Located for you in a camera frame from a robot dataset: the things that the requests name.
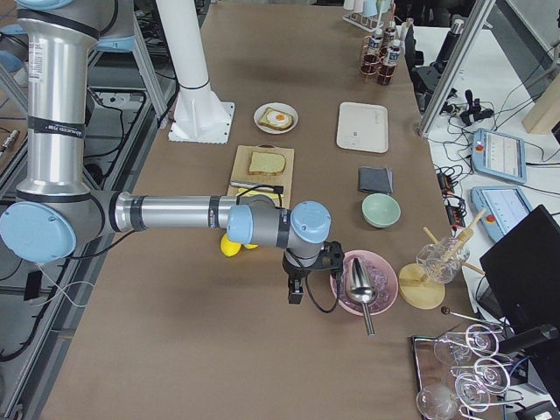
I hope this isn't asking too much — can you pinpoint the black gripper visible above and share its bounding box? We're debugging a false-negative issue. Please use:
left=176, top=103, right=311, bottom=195
left=282, top=250, right=323, bottom=305

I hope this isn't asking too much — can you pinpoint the plain bread slice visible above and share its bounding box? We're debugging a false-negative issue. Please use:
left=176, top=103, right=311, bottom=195
left=248, top=151, right=286, bottom=176

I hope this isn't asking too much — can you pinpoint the toast with fried egg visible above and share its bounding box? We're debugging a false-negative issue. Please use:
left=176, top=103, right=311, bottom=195
left=257, top=107, right=294, bottom=131

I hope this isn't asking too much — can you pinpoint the white round plate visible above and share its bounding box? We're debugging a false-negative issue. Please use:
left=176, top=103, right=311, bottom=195
left=253, top=102, right=298, bottom=135

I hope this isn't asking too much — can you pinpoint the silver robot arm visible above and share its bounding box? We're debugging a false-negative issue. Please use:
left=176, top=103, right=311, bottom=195
left=1, top=1, right=343, bottom=304

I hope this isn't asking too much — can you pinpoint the cream rectangular tray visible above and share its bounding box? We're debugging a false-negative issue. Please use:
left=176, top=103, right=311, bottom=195
left=336, top=101, right=389, bottom=154

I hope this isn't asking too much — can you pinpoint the mirrored glass tray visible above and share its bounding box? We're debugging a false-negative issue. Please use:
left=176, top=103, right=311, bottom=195
left=411, top=336, right=524, bottom=419

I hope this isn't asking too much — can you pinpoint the steel ice scoop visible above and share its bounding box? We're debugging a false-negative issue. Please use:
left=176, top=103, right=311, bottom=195
left=346, top=257, right=377, bottom=337

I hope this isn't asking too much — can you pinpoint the pink bowl with ice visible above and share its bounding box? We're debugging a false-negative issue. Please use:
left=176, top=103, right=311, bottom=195
left=338, top=250, right=399, bottom=316

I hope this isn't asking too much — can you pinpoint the yellow plastic knife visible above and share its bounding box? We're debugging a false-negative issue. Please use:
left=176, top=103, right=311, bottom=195
left=237, top=188, right=283, bottom=200

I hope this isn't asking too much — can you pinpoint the mint green bowl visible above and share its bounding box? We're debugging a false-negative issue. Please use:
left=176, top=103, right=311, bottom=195
left=361, top=193, right=402, bottom=228

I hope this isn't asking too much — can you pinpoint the wooden mug tree stand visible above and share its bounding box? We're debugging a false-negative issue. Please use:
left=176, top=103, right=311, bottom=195
left=398, top=208, right=487, bottom=310

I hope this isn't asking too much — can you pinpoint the wooden cutting board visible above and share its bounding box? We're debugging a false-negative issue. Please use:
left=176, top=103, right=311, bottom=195
left=227, top=145, right=295, bottom=207

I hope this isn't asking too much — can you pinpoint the grey folded cloth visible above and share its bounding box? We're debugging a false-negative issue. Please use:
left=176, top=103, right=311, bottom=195
left=358, top=166, right=393, bottom=194

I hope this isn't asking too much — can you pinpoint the clear glass mug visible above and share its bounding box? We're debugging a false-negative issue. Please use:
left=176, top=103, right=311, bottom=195
left=416, top=238, right=470, bottom=284

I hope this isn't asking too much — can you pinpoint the clear wine glass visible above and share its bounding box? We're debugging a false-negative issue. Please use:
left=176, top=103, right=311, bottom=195
left=434, top=324, right=499, bottom=366
left=450, top=357, right=511, bottom=395
left=416, top=373, right=492, bottom=419

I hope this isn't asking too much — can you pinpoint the blue teach pendant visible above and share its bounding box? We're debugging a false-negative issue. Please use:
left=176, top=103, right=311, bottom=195
left=471, top=129, right=527, bottom=185
left=470, top=186, right=533, bottom=242

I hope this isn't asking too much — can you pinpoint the black computer monitor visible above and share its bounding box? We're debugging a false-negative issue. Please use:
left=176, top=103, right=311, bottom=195
left=480, top=205, right=559, bottom=331

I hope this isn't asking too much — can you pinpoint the dark sauce bottle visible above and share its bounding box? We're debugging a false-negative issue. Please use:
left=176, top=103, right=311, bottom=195
left=384, top=39, right=401, bottom=77
left=382, top=21, right=396, bottom=47
left=363, top=30, right=382, bottom=64

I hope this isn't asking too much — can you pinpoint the white cup rack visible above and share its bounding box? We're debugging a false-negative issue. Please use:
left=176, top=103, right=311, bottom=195
left=342, top=0, right=395, bottom=33

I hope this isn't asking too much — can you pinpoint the black water bottle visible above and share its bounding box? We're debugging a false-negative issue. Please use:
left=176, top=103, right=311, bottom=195
left=434, top=18, right=465, bottom=68

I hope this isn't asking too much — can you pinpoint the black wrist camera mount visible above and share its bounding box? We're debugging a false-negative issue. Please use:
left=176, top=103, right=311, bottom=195
left=320, top=241, right=345, bottom=278

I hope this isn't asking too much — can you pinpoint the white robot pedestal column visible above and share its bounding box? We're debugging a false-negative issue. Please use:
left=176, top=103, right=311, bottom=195
left=157, top=0, right=235, bottom=144

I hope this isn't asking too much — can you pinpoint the copper wire bottle rack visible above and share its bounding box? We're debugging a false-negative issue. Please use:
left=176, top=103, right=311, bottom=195
left=360, top=28, right=397, bottom=86

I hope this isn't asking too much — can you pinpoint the aluminium frame post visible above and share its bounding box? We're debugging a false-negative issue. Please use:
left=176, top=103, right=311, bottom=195
left=417, top=0, right=505, bottom=140

